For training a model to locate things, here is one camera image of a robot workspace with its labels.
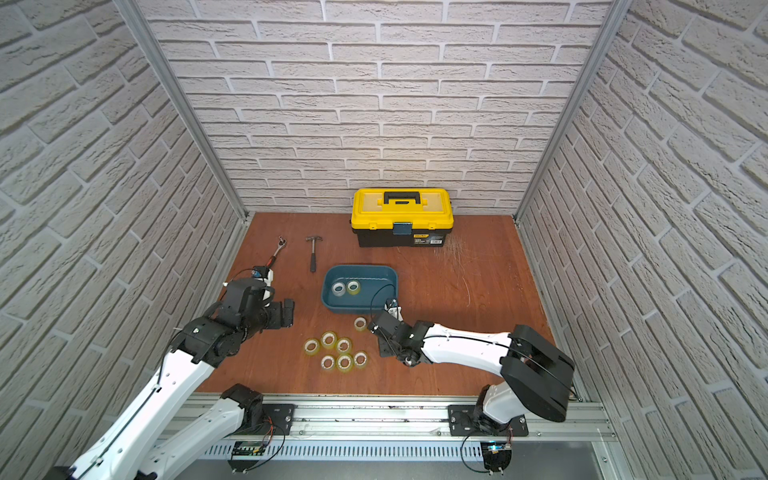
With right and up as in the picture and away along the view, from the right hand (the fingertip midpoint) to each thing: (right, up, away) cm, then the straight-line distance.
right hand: (390, 340), depth 85 cm
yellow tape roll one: (-13, +13, +13) cm, 22 cm away
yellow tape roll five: (-9, +4, +5) cm, 11 cm away
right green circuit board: (+26, -23, -15) cm, 38 cm away
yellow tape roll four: (-14, -2, +1) cm, 14 cm away
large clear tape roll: (-18, +13, +12) cm, 25 cm away
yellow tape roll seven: (-18, -6, -2) cm, 19 cm away
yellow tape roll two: (-23, -2, 0) cm, 23 cm away
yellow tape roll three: (-18, 0, +1) cm, 18 cm away
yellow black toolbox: (+4, +37, +13) cm, 39 cm away
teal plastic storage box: (-4, +15, +15) cm, 21 cm away
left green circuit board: (-35, -23, -12) cm, 44 cm away
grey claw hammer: (-29, +24, +22) cm, 43 cm away
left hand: (-28, +14, -9) cm, 33 cm away
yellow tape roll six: (-13, -6, -2) cm, 14 cm away
